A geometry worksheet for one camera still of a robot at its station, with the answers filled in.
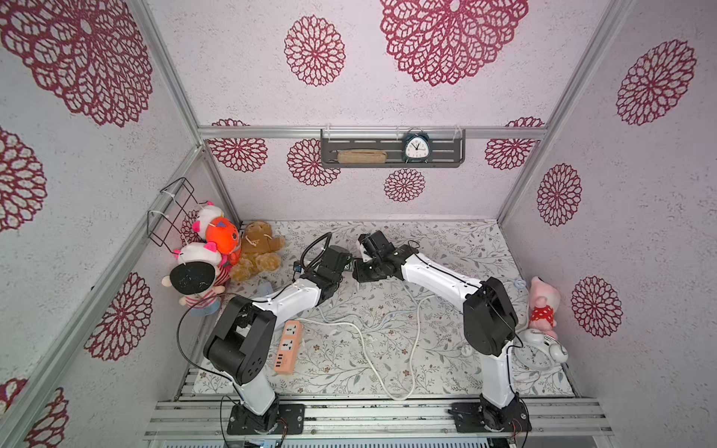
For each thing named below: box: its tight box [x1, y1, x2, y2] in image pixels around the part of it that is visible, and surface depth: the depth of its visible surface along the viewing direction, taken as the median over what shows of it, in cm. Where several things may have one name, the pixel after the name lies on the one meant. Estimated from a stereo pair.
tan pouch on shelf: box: [337, 149, 388, 165], surface depth 91 cm
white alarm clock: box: [513, 328, 569, 372], surface depth 78 cm
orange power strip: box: [274, 319, 304, 375], surface depth 86 cm
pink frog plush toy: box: [528, 276, 562, 340], surface depth 90 cm
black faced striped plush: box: [161, 240, 232, 317], surface depth 82 cm
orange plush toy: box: [203, 216, 242, 267], surface depth 89 cm
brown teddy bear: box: [229, 220, 286, 281], surface depth 102 cm
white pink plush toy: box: [191, 200, 225, 242], surface depth 96 cm
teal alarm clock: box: [402, 126, 433, 164], surface depth 92 cm
